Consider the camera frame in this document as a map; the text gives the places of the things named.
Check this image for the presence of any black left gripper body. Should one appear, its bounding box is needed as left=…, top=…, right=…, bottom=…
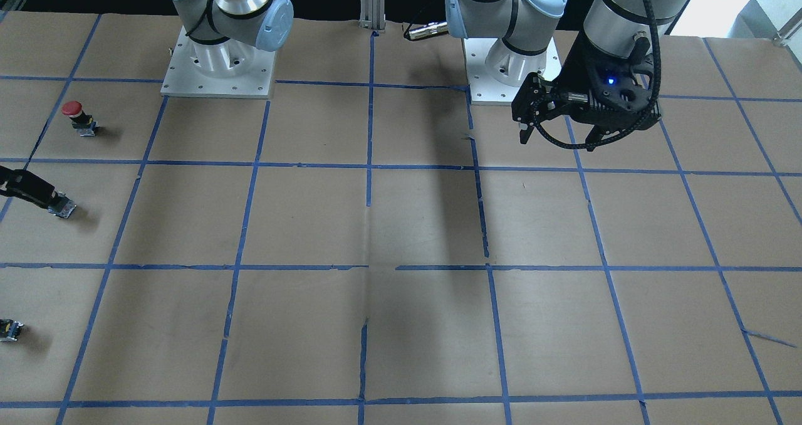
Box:
left=511, top=33, right=661, bottom=132

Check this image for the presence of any yellow push button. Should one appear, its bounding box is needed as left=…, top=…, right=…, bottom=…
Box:
left=48, top=196, right=77, bottom=219

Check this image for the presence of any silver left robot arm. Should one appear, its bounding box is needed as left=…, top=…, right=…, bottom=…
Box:
left=444, top=0, right=689, bottom=151

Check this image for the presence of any red push button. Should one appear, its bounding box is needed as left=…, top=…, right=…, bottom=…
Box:
left=61, top=100, right=98, bottom=137

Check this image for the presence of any black braided cable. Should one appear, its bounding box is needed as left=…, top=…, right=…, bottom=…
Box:
left=533, top=0, right=665, bottom=149

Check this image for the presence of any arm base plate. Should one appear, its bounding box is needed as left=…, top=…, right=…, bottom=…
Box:
left=160, top=28, right=277, bottom=100
left=462, top=38, right=561, bottom=106

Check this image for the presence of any silver cable connector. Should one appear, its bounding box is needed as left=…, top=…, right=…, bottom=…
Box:
left=403, top=21, right=449, bottom=41

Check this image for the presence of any aluminium frame post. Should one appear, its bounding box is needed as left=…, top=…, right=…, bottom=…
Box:
left=358, top=0, right=386, bottom=33

